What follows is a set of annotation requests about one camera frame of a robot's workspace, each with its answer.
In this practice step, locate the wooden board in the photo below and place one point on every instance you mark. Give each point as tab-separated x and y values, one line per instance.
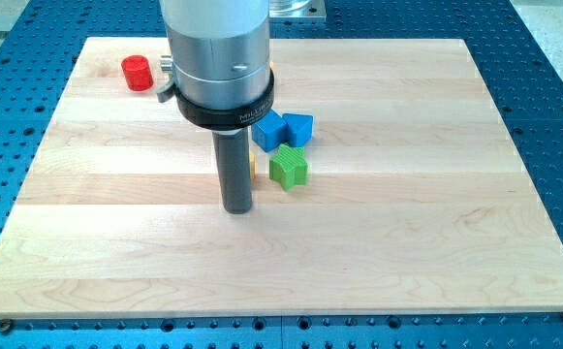
416	200

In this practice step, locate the blue pentagon block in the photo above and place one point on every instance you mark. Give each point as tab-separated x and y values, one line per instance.
299	128

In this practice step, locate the blue cube block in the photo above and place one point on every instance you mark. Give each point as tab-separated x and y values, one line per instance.
270	131

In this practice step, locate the green star block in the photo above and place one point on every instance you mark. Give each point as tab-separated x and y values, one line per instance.
288	167

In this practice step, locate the metal base plate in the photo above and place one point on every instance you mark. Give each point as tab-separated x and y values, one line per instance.
298	9

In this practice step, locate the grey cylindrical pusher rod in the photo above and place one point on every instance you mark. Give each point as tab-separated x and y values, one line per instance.
233	167

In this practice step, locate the red cylinder block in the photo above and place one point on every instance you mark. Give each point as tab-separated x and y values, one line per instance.
137	72

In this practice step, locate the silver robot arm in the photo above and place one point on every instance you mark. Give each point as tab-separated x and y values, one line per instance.
220	50

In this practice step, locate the yellow block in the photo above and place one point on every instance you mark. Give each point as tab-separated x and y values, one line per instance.
252	165

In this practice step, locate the left board clamp screw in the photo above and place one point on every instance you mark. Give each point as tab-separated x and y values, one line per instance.
6	325

